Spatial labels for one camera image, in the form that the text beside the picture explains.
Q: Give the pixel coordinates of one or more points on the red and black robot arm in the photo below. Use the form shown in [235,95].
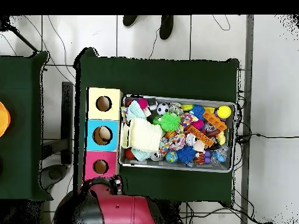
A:
[121,210]

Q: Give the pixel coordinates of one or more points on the wooden box with three holes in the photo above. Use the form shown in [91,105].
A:
[112,109]

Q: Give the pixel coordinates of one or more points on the shallow clear mesh bin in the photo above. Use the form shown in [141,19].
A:
[177,166]

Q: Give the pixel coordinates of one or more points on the cream knitted cloth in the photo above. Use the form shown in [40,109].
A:
[144,135]

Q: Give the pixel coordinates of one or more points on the mint green cloth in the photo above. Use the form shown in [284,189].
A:
[135,110]

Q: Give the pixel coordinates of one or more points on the black and white soccer ball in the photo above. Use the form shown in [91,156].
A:
[162,108]

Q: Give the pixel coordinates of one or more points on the green spiky toy with eyes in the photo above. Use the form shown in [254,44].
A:
[170,121]

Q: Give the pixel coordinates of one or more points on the blue globe ball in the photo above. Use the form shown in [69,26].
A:
[171,156]

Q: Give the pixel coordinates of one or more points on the dark green table cloth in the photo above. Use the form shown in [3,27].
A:
[163,77]

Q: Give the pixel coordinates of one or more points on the blue spiky ball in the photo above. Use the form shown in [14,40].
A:
[198,111]

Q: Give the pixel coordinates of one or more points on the orange plastic building block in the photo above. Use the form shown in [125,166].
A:
[214,120]
[201,136]

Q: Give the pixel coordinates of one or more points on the yellow ball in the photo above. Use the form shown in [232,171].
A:
[224,111]

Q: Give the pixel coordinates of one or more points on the black equipment stand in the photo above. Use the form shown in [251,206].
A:
[67,116]

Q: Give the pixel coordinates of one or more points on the dark green covered side table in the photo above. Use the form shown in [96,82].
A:
[21,81]

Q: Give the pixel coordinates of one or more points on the orange round object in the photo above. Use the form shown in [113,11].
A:
[4,119]

